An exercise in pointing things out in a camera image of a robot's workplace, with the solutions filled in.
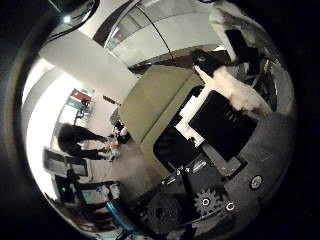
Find black cable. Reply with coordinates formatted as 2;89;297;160
46;0;102;43

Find person in dark clothes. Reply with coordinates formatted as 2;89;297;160
57;122;118;162

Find grey framed screen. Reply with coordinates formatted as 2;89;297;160
42;146;92;178

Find black mesh basket container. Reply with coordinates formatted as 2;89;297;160
152;84;209;175

